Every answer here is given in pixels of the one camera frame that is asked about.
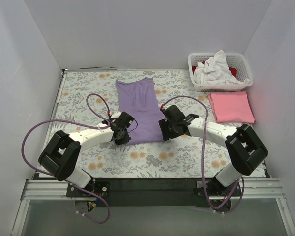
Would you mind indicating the white plastic laundry basket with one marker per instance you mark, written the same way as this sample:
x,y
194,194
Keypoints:
x,y
233,60

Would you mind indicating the white crumpled t shirt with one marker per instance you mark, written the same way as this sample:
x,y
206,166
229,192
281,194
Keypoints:
x,y
215,71

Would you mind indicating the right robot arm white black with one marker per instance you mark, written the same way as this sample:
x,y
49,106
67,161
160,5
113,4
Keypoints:
x,y
245,148

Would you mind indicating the floral patterned table mat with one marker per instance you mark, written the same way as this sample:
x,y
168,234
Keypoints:
x,y
86,95

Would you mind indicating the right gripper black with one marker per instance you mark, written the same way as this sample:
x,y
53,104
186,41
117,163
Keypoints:
x,y
163,130

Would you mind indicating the aluminium rail frame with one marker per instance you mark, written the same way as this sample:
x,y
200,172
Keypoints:
x,y
52,208

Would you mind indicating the purple t shirt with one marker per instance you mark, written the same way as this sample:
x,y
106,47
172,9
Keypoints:
x,y
138,99

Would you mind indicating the folded pink t shirt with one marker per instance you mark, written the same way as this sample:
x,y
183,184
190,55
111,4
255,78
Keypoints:
x,y
231,107

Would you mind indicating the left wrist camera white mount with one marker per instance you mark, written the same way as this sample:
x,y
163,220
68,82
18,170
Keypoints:
x,y
113,118

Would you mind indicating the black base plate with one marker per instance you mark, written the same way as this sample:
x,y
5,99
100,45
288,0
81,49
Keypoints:
x,y
143,192

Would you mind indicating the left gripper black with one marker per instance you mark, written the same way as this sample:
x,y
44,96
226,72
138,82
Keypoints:
x,y
123,139

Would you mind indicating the red t shirt in basket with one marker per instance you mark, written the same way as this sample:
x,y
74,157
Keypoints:
x,y
232,70

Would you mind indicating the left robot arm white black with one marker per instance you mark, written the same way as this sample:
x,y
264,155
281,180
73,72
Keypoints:
x,y
61,153

